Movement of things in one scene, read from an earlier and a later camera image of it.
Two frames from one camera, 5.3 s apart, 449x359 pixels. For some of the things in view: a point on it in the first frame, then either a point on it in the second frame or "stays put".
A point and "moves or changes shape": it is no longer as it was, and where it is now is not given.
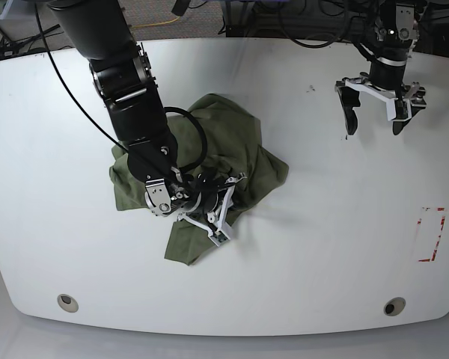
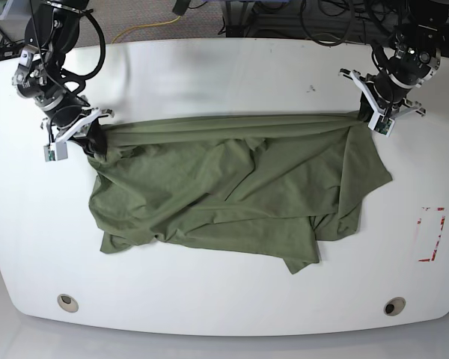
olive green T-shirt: [213, 134] moves or changes shape
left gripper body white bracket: [221, 235] → [95, 143]
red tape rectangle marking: [435, 250] stays put
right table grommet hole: [394, 306] stays put
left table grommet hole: [67, 303] stays put
